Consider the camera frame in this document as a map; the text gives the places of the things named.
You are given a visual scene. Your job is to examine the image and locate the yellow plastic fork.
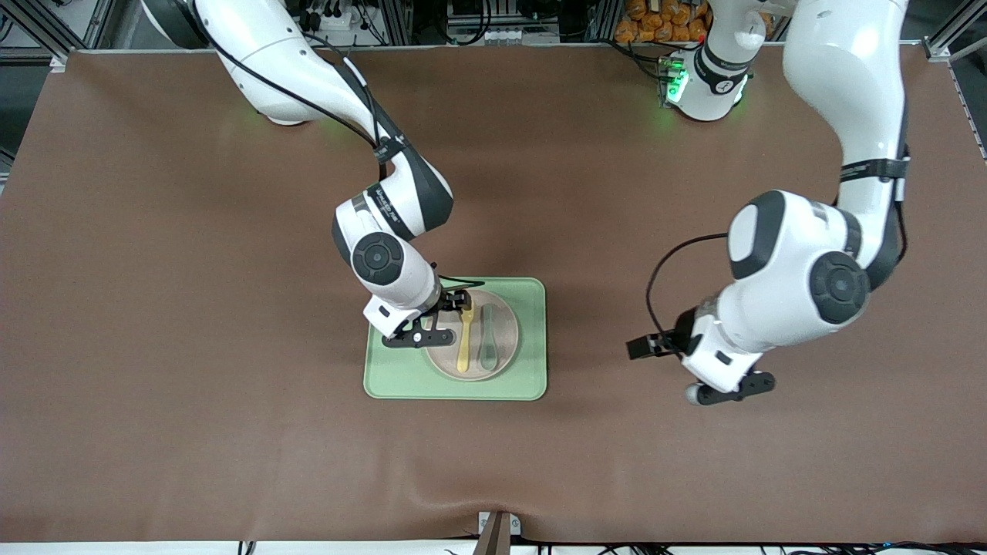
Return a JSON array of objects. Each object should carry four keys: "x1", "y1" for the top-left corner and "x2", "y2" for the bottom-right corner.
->
[{"x1": 456, "y1": 304, "x2": 474, "y2": 374}]

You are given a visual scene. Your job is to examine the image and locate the round white plate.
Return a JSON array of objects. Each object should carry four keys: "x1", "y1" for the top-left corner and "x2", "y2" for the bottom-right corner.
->
[{"x1": 423, "y1": 289, "x2": 523, "y2": 382}]

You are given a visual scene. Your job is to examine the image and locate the light green rectangular tray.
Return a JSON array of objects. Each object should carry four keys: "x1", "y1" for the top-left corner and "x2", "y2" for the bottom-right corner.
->
[{"x1": 362, "y1": 277, "x2": 548, "y2": 402}]

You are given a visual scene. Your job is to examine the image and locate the teal green plastic spoon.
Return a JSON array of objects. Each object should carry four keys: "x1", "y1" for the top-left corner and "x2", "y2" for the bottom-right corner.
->
[{"x1": 478, "y1": 303, "x2": 499, "y2": 372}]

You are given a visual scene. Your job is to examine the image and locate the brown table mat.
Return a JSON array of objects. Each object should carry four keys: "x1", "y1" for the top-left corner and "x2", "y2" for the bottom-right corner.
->
[{"x1": 0, "y1": 48, "x2": 987, "y2": 544}]

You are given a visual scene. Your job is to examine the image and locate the control box with green light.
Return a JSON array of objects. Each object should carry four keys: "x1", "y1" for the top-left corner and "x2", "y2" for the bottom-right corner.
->
[{"x1": 658, "y1": 55, "x2": 689, "y2": 106}]

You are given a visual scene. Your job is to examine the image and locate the white power strip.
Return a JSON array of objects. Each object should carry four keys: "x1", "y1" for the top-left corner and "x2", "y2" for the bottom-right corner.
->
[{"x1": 297, "y1": 0, "x2": 367, "y2": 35}]

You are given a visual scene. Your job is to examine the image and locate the orange packaged items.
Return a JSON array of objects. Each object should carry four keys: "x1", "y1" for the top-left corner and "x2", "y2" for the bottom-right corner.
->
[{"x1": 615, "y1": 0, "x2": 714, "y2": 43}]

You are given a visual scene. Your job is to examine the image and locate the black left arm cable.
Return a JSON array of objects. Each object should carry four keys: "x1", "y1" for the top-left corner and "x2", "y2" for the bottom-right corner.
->
[{"x1": 646, "y1": 233, "x2": 732, "y2": 340}]

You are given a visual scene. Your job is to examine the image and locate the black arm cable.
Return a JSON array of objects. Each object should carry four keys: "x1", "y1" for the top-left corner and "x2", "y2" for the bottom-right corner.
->
[
  {"x1": 189, "y1": 0, "x2": 402, "y2": 163},
  {"x1": 646, "y1": 233, "x2": 732, "y2": 340}
]

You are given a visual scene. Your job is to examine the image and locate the brown camera mount post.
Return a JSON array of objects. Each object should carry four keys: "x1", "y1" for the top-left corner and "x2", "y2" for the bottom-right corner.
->
[{"x1": 477, "y1": 510, "x2": 522, "y2": 555}]

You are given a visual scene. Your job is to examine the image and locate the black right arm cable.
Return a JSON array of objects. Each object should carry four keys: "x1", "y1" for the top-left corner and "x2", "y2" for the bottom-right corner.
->
[{"x1": 189, "y1": 0, "x2": 402, "y2": 163}]

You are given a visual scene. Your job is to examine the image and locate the aluminium frame profile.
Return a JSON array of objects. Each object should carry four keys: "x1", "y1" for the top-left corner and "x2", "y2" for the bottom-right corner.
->
[
  {"x1": 0, "y1": 0, "x2": 116, "y2": 51},
  {"x1": 921, "y1": 0, "x2": 987, "y2": 62}
]

